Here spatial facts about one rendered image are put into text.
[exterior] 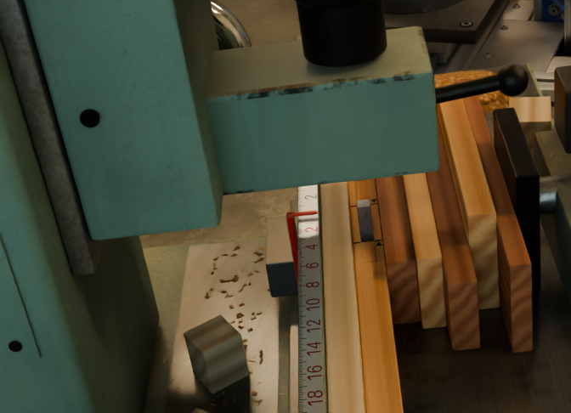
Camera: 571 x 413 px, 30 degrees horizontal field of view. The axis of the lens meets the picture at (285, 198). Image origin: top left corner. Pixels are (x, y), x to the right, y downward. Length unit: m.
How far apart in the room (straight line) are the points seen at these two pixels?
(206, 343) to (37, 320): 0.20
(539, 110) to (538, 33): 0.65
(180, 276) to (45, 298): 0.34
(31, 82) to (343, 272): 0.22
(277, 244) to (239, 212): 1.64
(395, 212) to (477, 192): 0.06
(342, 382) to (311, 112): 0.16
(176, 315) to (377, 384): 0.34
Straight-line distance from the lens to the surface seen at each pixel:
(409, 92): 0.63
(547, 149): 0.76
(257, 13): 3.60
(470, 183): 0.70
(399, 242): 0.69
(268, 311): 0.89
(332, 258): 0.68
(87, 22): 0.58
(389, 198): 0.73
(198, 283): 0.94
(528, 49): 1.45
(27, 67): 0.59
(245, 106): 0.63
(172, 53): 0.58
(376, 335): 0.63
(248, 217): 2.50
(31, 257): 0.62
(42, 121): 0.61
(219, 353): 0.81
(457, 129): 0.76
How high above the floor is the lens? 1.35
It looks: 32 degrees down
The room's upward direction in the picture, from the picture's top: 9 degrees counter-clockwise
